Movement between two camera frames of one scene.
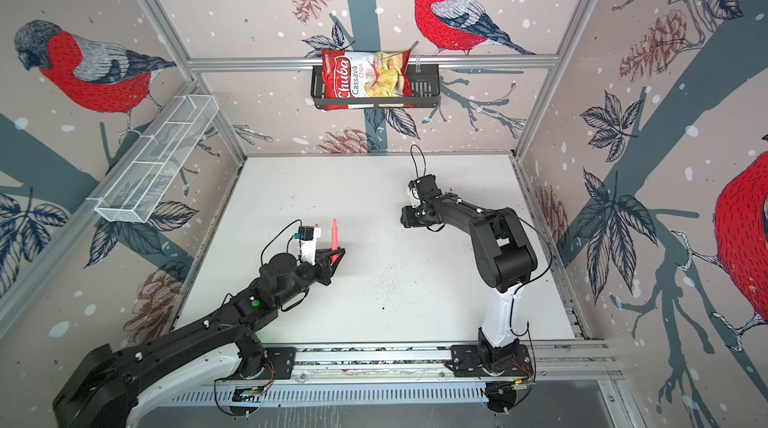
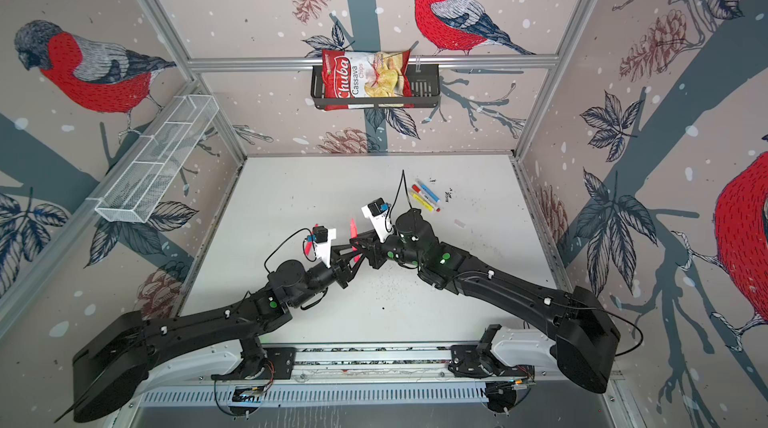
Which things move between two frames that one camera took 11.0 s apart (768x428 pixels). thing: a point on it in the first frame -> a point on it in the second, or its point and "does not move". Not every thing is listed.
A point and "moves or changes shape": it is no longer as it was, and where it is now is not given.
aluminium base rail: [410, 363] does not move
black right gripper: [406, 219] -> [375, 255]
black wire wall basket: [425, 90] does not move
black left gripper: [323, 264] -> [342, 271]
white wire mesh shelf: [143, 181] does not move
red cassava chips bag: [366, 74] does not move
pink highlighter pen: [335, 244] moves or changes shape
